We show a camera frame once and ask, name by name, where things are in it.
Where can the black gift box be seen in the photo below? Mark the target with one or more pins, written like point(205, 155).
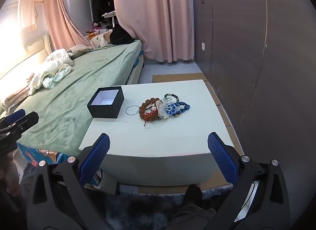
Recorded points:
point(106, 111)

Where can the white crumpled quilt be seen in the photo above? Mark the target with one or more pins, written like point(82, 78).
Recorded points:
point(53, 66)

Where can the pile of colourful clutter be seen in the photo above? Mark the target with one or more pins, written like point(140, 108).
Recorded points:
point(95, 31)

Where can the white butterfly ornament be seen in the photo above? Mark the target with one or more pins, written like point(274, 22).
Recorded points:
point(160, 110)

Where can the black bag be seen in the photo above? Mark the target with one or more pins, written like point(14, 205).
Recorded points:
point(121, 36)

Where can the light green cloth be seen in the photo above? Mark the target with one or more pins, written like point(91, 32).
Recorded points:
point(53, 80)

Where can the white drying rack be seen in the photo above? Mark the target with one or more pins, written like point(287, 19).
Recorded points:
point(111, 18)

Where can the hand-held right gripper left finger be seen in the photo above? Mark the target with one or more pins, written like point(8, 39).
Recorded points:
point(95, 158)

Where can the bed with green blanket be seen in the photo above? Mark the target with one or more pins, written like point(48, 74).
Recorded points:
point(74, 91)

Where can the blue flower knot ornament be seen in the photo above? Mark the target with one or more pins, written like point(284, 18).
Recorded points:
point(170, 108)

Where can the folded beige blanket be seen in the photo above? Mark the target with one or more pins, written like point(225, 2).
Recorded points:
point(17, 94)

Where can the beige plush pillow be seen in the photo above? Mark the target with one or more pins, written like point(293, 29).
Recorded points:
point(79, 50)

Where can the white hanging towel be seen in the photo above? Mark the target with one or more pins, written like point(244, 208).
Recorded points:
point(26, 10)

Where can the beige padded headboard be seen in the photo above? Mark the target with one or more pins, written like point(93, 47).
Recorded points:
point(24, 52)

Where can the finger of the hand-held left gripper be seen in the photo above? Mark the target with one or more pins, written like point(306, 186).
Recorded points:
point(16, 115)
point(27, 119)

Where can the white low table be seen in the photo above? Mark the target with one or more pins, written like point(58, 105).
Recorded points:
point(160, 146)

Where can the person's left hand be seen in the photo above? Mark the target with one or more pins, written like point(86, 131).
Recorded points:
point(11, 175)

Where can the pink curtain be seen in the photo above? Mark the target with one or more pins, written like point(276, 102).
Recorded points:
point(153, 17)
point(64, 15)

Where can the silver bangle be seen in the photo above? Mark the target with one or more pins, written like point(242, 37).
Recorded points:
point(126, 110)

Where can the white wall outlet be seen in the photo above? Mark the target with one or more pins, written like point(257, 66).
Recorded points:
point(203, 46)

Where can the printed cream pillow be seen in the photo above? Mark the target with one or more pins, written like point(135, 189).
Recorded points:
point(101, 39)

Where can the person's leg with black sock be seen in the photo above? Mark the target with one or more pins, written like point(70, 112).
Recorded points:
point(192, 195)

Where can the cartoon printed bed sheet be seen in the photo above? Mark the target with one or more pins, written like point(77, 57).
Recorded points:
point(49, 155)

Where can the blue shaggy rug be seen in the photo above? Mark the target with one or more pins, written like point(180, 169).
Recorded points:
point(148, 207)

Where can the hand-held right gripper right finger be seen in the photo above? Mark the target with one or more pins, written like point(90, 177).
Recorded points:
point(222, 158)

